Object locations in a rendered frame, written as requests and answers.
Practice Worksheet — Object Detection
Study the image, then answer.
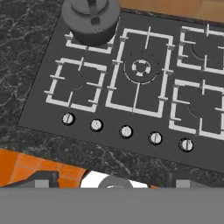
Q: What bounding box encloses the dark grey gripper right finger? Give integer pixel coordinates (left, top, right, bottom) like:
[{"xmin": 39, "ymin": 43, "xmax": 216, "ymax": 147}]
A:
[{"xmin": 167, "ymin": 171, "xmax": 224, "ymax": 189}]

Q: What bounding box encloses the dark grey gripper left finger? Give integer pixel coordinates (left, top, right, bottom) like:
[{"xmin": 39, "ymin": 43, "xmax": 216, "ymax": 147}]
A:
[{"xmin": 0, "ymin": 170, "xmax": 61, "ymax": 189}]

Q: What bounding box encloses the round silver hob knob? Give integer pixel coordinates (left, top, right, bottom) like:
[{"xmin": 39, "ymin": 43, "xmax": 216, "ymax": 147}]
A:
[
  {"xmin": 118, "ymin": 124, "xmax": 134, "ymax": 140},
  {"xmin": 89, "ymin": 118, "xmax": 104, "ymax": 133},
  {"xmin": 147, "ymin": 130, "xmax": 164, "ymax": 146},
  {"xmin": 178, "ymin": 136, "xmax": 194, "ymax": 153},
  {"xmin": 61, "ymin": 112, "xmax": 76, "ymax": 127}
]

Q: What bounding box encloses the black gas hob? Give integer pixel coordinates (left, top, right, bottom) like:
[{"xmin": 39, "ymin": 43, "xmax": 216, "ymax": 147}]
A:
[{"xmin": 17, "ymin": 8, "xmax": 224, "ymax": 176}]

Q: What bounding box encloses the dark grey pot with lid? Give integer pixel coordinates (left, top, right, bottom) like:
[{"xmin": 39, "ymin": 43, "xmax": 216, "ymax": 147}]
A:
[{"xmin": 60, "ymin": 0, "xmax": 122, "ymax": 47}]

